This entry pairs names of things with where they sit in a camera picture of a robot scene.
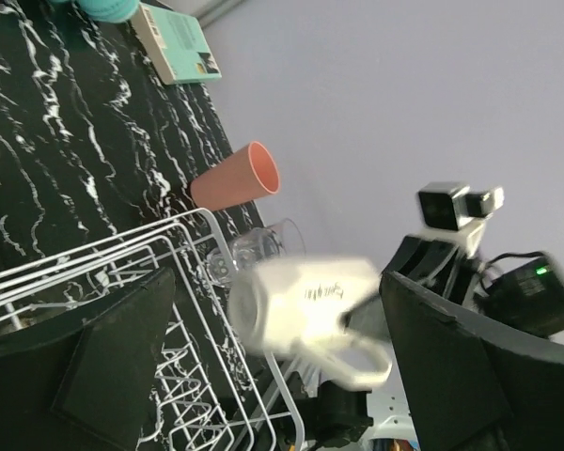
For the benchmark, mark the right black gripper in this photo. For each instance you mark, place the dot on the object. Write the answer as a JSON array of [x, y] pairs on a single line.
[[440, 266]]

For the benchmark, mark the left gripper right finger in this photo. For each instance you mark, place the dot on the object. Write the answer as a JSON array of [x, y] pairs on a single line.
[[472, 383]]

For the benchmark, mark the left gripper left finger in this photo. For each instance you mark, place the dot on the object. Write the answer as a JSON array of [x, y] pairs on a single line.
[[81, 380]]

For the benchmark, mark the white faceted mug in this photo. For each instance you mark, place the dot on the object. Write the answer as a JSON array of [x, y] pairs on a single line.
[[293, 307]]

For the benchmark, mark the clear glass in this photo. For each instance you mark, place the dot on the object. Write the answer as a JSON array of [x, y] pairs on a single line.
[[260, 243]]

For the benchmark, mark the pink plastic cup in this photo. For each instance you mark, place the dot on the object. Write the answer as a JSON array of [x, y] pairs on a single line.
[[247, 175]]

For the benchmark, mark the teal paperback book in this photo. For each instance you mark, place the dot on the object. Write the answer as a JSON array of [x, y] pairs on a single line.
[[175, 45]]

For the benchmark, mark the teal cat-ear headphones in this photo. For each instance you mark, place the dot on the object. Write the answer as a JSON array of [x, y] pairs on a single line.
[[101, 11]]

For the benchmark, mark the white wire dish rack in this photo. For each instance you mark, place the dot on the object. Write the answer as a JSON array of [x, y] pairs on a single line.
[[208, 393]]

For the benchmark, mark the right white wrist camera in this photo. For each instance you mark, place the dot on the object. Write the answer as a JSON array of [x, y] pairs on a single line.
[[452, 212]]

